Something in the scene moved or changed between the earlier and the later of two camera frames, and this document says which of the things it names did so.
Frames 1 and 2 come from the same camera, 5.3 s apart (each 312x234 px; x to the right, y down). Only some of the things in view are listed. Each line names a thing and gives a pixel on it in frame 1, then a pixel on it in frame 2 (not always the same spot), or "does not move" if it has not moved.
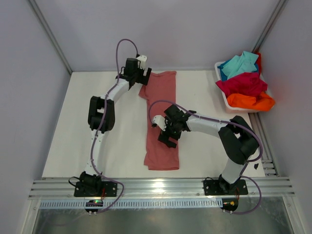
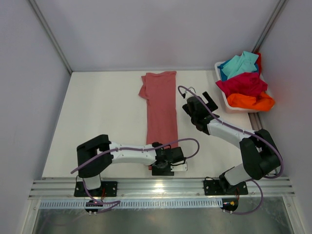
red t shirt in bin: [260, 63] does not move
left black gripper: [143, 79] -> [156, 171]
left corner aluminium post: [37, 11] does not move
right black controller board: [230, 204] does not move
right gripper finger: [163, 137] -> [211, 105]
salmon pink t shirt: [158, 86] does not move
